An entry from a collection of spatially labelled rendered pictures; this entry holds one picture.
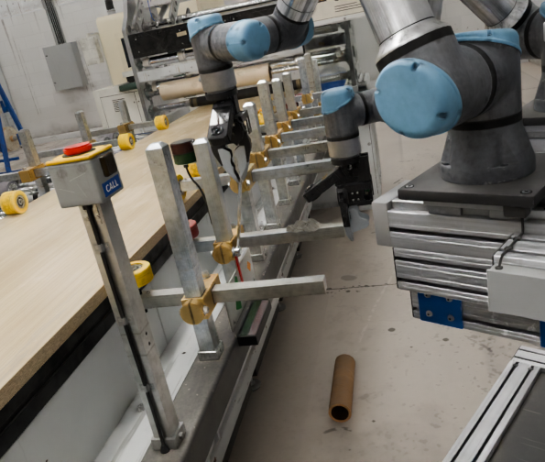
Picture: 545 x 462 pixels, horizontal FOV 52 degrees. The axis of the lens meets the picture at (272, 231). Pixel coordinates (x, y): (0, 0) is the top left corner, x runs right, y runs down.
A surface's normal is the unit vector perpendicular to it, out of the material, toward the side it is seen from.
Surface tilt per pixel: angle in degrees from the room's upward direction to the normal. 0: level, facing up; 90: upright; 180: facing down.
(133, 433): 0
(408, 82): 97
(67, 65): 90
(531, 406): 0
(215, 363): 0
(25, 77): 90
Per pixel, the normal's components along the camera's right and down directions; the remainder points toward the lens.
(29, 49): -0.19, 0.37
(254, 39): 0.66, 0.19
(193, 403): -0.18, -0.92
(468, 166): -0.65, 0.08
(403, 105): -0.67, 0.48
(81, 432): 0.97, -0.11
